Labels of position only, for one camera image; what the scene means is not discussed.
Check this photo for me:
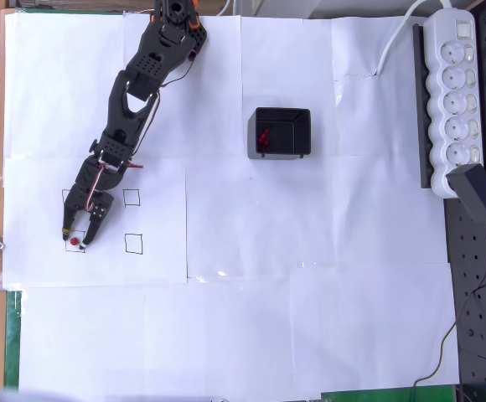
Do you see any black plastic box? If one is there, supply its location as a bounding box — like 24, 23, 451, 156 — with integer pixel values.
246, 106, 313, 161

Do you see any paper sheet with drawn squares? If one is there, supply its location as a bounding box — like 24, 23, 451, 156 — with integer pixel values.
2, 157, 189, 289

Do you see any black power adapter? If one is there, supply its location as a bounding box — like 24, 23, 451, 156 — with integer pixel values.
446, 163, 486, 225

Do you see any white power strip cable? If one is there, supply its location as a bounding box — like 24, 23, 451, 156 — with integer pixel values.
376, 0, 456, 76

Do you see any thin black adapter cable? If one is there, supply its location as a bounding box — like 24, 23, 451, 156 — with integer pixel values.
410, 224, 486, 402

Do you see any white power strip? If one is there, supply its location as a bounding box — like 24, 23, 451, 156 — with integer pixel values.
427, 8, 484, 198

